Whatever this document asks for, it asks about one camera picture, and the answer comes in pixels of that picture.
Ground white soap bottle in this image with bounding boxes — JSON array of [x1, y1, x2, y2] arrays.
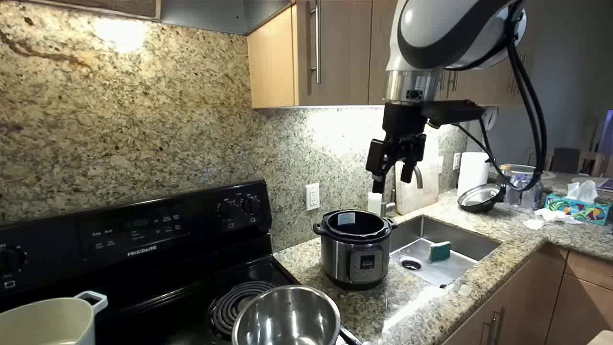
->
[[367, 189, 386, 218]]

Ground dark chair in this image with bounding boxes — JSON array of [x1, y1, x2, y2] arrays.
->
[[551, 147, 583, 176]]

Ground patterned tissue box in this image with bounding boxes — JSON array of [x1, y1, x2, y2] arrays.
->
[[545, 178, 613, 226]]

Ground black coil burner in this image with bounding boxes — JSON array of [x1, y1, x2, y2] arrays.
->
[[208, 277, 279, 339]]

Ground steel sink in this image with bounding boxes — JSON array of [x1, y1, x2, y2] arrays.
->
[[388, 212, 505, 289]]

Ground range hood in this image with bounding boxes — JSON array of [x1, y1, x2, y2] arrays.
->
[[0, 0, 298, 36]]

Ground green sponge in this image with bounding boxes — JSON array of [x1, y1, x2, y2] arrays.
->
[[428, 239, 455, 264]]

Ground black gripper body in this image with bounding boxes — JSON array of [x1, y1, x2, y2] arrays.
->
[[382, 97, 430, 139]]

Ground clear water bottle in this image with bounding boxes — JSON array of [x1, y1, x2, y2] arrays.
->
[[524, 178, 547, 210], [507, 178, 528, 208]]

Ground white paper towel roll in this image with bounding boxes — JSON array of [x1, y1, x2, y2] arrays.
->
[[457, 149, 493, 199]]

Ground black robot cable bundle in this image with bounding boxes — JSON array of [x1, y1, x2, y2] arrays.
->
[[459, 0, 551, 193]]

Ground wooden cabinets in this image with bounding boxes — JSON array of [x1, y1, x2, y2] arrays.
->
[[248, 0, 533, 109], [440, 245, 613, 345]]

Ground wooden lower cabinets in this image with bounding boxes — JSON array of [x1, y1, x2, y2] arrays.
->
[[440, 245, 613, 345]]

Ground wooden upper cabinets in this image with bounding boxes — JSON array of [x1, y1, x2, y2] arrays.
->
[[248, 0, 533, 109]]

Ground white wall outlet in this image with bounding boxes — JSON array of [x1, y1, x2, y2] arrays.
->
[[305, 181, 323, 212]]

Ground white pot with handles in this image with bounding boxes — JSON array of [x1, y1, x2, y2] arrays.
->
[[0, 289, 112, 345]]

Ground steel and black pressure cooker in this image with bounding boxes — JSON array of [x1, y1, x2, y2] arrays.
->
[[313, 208, 399, 289]]

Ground metal bowl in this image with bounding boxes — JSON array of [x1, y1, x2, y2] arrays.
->
[[231, 283, 344, 345]]

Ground long metal cabinet handle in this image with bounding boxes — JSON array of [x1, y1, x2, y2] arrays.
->
[[309, 0, 325, 86]]

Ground black bowl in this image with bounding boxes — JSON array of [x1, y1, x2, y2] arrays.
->
[[457, 181, 508, 214]]

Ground black electric stove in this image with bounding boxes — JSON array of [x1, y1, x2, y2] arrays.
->
[[0, 178, 365, 345]]

